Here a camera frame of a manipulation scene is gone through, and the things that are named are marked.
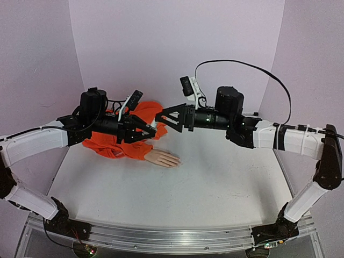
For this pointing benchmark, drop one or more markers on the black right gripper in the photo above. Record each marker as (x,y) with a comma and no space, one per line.
(190,118)

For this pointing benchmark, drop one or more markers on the orange sweatshirt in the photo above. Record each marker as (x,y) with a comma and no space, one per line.
(105,145)

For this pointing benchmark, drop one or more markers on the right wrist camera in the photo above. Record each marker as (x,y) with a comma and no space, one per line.
(193,92)

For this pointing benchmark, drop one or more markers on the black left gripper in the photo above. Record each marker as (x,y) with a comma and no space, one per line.
(127,129)

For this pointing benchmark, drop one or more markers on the clear nail polish bottle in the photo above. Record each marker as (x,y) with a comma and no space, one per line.
(153,125)

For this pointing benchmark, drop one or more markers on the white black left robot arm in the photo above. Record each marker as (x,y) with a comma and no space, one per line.
(90,116)

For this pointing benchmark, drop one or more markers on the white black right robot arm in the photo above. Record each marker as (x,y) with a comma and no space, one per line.
(320,144)

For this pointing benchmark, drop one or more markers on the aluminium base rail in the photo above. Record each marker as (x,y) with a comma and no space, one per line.
(101,240)

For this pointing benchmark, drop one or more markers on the mannequin hand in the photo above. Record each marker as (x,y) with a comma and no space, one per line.
(162,158)

